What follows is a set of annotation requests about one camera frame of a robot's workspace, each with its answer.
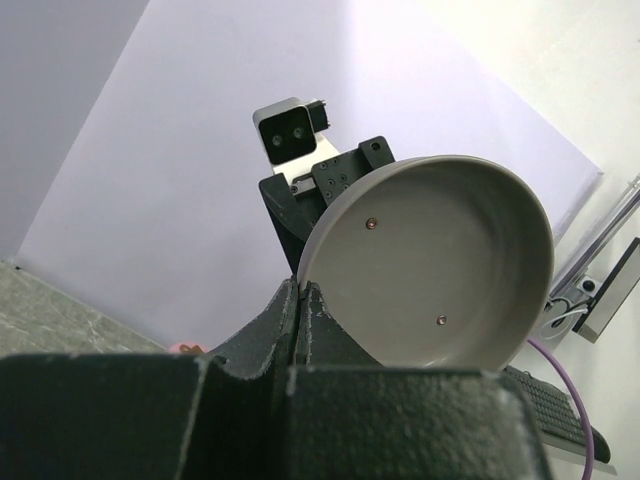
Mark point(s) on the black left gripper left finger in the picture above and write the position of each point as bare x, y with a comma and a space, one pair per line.
151, 416

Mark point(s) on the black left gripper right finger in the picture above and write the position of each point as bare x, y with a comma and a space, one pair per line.
349, 418

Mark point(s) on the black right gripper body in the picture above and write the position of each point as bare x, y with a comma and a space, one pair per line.
294, 209

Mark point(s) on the grey round lid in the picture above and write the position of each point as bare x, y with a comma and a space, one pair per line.
442, 261

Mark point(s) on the black computer keyboard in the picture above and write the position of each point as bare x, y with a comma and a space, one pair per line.
554, 415

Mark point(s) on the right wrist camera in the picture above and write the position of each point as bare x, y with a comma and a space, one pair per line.
291, 132

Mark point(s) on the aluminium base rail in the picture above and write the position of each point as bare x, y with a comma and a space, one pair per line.
579, 301

